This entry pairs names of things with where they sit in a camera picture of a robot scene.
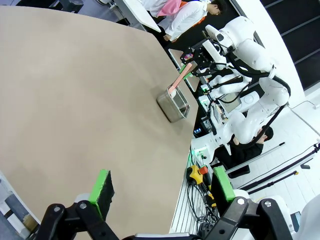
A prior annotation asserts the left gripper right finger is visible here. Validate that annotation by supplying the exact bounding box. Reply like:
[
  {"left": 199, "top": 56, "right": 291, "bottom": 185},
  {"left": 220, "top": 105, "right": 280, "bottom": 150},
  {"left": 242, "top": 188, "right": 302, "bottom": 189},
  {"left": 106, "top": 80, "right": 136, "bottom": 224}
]
[{"left": 204, "top": 166, "right": 293, "bottom": 240}]

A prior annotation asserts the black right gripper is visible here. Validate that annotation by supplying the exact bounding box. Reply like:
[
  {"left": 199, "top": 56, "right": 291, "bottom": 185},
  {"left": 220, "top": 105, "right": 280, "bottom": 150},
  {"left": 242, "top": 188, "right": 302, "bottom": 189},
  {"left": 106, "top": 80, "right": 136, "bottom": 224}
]
[{"left": 179, "top": 47, "right": 218, "bottom": 81}]

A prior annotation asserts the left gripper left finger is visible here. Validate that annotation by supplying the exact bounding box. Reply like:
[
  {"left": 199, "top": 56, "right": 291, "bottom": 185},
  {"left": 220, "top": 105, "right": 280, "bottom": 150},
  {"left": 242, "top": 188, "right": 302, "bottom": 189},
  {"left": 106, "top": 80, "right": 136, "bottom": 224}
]
[{"left": 34, "top": 169, "right": 120, "bottom": 240}]

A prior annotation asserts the pink handled lint roller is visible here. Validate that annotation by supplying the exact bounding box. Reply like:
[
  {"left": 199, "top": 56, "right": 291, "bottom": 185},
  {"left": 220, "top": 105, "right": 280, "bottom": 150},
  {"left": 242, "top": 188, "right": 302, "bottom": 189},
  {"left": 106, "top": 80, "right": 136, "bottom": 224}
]
[{"left": 166, "top": 62, "right": 193, "bottom": 97}]

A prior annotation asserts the yellow and black tool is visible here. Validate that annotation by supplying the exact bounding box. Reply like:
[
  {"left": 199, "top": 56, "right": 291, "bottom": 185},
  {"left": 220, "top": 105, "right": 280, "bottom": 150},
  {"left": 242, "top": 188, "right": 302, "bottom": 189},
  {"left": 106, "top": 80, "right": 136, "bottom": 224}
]
[{"left": 204, "top": 174, "right": 218, "bottom": 209}]

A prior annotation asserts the brown background table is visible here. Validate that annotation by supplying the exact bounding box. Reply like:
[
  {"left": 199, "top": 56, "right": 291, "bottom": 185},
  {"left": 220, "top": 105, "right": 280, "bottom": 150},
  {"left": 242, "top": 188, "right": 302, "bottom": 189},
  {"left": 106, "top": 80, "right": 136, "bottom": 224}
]
[{"left": 168, "top": 48, "right": 201, "bottom": 92}]

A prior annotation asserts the yellow emergency stop button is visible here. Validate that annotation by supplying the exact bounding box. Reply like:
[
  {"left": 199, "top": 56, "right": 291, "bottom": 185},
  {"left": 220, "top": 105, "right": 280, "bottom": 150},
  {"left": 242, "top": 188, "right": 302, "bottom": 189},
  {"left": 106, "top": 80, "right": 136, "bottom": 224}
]
[{"left": 186, "top": 164, "right": 209, "bottom": 186}]

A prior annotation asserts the seated person in black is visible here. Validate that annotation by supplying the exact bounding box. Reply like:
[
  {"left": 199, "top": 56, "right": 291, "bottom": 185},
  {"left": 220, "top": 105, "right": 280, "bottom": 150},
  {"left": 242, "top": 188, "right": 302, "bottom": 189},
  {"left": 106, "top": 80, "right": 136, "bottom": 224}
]
[{"left": 214, "top": 126, "right": 275, "bottom": 176}]

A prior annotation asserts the white box with green light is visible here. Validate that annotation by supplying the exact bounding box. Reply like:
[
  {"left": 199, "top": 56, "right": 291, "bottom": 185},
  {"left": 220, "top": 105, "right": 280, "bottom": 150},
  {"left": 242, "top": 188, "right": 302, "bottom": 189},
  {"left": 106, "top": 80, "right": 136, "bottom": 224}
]
[{"left": 191, "top": 146, "right": 209, "bottom": 161}]

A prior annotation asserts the person in white shirt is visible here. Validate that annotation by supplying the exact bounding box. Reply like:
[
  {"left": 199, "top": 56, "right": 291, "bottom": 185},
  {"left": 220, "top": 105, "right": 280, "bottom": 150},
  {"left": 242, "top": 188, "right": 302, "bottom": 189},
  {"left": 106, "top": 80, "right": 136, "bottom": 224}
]
[{"left": 163, "top": 0, "right": 228, "bottom": 42}]

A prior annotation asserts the silver pole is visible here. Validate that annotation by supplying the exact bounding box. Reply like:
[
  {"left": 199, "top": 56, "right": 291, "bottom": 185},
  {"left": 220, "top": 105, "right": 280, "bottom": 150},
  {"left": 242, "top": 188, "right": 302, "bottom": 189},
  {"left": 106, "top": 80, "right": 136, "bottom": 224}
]
[{"left": 224, "top": 142, "right": 286, "bottom": 175}]

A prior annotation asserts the stainless steel rectangular container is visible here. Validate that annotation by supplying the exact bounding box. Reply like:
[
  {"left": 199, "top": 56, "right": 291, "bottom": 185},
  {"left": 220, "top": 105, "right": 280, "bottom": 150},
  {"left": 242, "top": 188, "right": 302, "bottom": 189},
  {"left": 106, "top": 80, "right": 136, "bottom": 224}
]
[{"left": 156, "top": 86, "right": 191, "bottom": 123}]

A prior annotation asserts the figure in pink top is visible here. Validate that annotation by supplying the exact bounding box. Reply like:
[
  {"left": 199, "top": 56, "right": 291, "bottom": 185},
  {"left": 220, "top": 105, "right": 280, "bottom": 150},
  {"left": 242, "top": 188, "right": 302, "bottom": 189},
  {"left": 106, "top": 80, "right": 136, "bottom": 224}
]
[{"left": 156, "top": 0, "right": 183, "bottom": 18}]

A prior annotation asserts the black tripod stand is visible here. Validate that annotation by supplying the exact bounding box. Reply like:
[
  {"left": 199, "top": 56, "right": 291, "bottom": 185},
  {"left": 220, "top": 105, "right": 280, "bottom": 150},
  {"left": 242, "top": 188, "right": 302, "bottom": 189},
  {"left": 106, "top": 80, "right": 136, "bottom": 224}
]
[{"left": 237, "top": 142, "right": 320, "bottom": 195}]

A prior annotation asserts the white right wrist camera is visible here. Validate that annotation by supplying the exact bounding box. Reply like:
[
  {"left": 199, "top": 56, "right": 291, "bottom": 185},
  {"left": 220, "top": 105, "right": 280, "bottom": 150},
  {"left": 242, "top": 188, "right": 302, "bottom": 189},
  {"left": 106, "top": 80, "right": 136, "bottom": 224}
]
[{"left": 201, "top": 39, "right": 227, "bottom": 65}]

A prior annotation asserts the black cable bundle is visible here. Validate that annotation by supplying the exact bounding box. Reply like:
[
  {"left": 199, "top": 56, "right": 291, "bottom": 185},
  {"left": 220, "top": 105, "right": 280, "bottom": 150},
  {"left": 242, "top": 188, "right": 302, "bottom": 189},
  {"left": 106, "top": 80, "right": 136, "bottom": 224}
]
[{"left": 186, "top": 183, "right": 222, "bottom": 235}]

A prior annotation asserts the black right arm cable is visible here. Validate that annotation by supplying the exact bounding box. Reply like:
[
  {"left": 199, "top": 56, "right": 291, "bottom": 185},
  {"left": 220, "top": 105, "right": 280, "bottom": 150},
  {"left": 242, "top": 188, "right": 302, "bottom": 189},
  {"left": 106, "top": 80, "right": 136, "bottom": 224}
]
[{"left": 226, "top": 47, "right": 292, "bottom": 151}]

